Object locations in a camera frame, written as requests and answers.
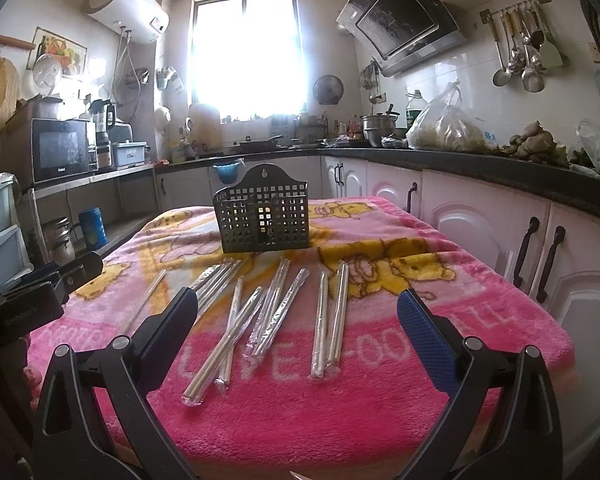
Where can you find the steel cooking pot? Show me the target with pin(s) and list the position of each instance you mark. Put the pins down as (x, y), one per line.
(375, 127)

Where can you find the blue hanging bin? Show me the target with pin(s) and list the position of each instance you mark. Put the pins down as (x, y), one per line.
(229, 172)

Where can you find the black microwave oven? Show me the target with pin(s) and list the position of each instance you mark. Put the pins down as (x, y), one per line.
(45, 149)

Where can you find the clear plastic food bag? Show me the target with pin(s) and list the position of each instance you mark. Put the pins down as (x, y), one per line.
(443, 125)

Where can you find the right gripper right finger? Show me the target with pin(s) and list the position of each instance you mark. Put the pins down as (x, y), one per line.
(501, 420)

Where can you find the black range hood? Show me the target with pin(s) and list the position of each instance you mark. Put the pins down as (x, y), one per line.
(401, 34)

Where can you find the green label oil bottle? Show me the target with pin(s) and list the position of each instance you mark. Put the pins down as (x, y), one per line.
(415, 105)

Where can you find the blue cup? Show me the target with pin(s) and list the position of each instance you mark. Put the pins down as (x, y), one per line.
(93, 228)

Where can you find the ginger roots pile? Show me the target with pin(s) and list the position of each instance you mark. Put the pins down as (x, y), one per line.
(536, 144)

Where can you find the grey plastic storage box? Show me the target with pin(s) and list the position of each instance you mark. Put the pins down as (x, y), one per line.
(128, 154)

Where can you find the chopsticks pair foil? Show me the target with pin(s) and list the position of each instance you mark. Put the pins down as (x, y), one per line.
(280, 314)

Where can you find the steel ladle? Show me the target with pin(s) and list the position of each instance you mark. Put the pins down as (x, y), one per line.
(501, 77)

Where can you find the pink cartoon blanket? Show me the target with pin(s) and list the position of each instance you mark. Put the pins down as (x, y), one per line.
(273, 417)

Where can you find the chopsticks pair long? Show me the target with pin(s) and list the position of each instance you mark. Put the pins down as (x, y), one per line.
(197, 388)

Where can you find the fruit picture frame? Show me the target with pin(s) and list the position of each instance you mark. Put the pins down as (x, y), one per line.
(70, 55)

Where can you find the white water heater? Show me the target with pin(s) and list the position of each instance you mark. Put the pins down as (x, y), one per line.
(144, 20)

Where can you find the small wall fan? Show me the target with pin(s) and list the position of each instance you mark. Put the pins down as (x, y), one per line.
(328, 90)

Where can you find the blender jug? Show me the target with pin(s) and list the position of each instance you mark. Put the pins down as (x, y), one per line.
(104, 116)

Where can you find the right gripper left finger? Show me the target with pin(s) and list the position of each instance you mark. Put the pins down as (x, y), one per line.
(71, 440)

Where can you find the dark green utensil basket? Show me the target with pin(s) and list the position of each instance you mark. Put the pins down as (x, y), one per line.
(266, 211)

